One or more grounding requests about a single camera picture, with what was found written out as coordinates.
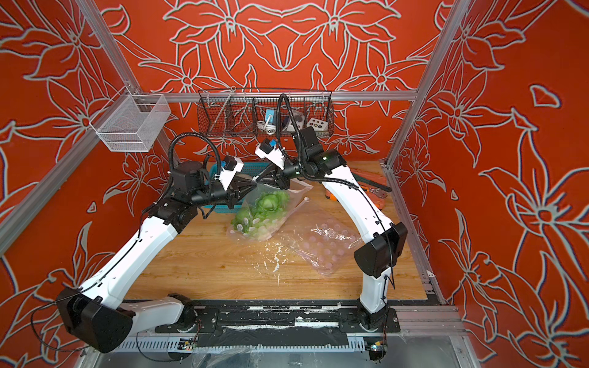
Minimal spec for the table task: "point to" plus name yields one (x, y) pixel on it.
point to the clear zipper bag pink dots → (277, 225)
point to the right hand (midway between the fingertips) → (255, 177)
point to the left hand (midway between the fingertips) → (253, 181)
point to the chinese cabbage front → (272, 205)
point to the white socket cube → (320, 126)
